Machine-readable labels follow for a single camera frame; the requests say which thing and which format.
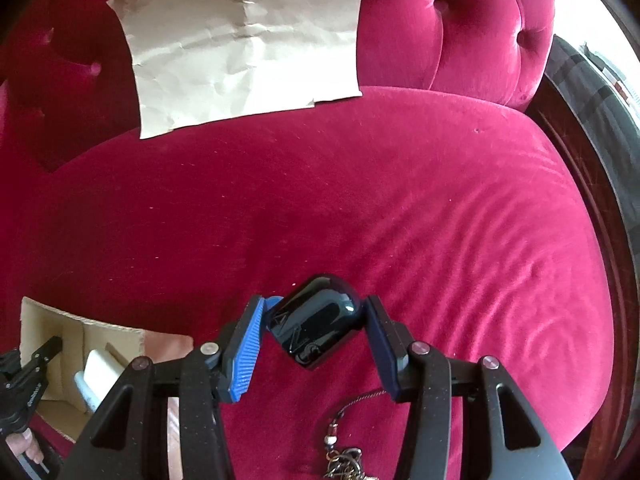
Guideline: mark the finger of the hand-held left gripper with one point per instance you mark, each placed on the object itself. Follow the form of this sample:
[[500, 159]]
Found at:
[[42, 352]]

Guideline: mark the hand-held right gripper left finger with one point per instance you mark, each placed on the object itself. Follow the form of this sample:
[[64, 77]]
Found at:
[[247, 355]]

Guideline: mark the person's left hand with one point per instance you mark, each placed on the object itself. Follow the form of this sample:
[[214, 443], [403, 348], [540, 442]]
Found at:
[[22, 447]]

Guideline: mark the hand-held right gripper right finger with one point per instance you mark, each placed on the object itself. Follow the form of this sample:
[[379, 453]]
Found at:
[[382, 355]]

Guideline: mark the cardboard box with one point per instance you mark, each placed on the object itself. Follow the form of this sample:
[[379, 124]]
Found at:
[[60, 330]]

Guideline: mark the light blue plastic bottle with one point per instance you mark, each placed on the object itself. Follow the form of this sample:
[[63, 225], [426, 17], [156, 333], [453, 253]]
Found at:
[[97, 375]]

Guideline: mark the grey striped cloth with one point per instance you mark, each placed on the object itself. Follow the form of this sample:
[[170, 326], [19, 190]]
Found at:
[[595, 105]]

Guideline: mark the red velvet sofa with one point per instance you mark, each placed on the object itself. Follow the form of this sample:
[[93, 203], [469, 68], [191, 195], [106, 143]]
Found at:
[[350, 185]]

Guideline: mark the glossy black key fob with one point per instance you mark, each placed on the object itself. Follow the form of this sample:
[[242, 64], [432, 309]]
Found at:
[[312, 317]]

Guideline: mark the crumpled beige paper sheet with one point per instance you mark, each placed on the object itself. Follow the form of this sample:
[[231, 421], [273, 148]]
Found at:
[[240, 35]]

